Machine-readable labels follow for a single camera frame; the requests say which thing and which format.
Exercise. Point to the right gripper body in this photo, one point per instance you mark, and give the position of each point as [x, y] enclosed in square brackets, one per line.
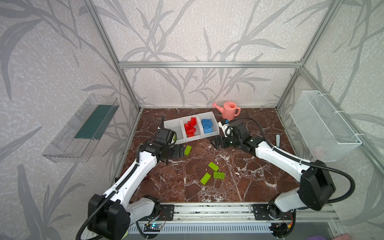
[225, 142]

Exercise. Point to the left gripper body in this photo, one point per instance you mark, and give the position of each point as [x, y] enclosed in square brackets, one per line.
[173, 151]

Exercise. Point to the green brick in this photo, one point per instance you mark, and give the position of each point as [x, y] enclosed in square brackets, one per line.
[188, 150]
[219, 175]
[213, 166]
[204, 180]

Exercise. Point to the blue brick bottom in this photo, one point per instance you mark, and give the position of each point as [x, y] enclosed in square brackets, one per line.
[208, 130]

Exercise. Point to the blue brick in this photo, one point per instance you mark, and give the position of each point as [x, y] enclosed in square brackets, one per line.
[207, 121]
[208, 130]
[207, 126]

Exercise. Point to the green brick bottom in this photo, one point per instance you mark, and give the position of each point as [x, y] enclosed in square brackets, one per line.
[204, 180]

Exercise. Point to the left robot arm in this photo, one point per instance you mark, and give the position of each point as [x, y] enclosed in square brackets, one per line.
[110, 215]

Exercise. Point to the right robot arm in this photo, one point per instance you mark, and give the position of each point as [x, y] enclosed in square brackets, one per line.
[316, 185]

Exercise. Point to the middle white bin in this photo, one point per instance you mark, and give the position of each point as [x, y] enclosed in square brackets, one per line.
[198, 134]

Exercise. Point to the white bin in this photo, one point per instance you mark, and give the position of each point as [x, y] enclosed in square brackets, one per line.
[177, 126]
[208, 115]
[198, 134]

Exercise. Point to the left white bin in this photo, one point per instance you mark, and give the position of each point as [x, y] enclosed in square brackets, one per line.
[177, 126]

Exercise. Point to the right white bin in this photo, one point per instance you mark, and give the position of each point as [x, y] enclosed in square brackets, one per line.
[208, 115]

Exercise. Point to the pink watering can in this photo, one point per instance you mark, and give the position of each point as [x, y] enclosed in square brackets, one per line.
[229, 111]

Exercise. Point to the light blue trowel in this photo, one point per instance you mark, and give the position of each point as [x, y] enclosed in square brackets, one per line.
[278, 140]

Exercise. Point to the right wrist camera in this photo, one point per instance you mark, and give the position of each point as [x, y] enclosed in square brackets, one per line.
[225, 126]

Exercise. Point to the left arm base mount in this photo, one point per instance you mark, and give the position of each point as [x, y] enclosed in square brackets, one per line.
[162, 212]

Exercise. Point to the aluminium front rail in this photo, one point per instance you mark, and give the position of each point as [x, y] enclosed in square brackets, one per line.
[227, 212]

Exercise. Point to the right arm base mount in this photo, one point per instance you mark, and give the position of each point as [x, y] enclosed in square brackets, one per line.
[268, 213]

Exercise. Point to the clear wall shelf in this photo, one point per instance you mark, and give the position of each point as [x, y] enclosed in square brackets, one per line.
[78, 139]

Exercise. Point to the white wire basket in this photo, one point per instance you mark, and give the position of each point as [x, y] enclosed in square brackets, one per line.
[326, 133]

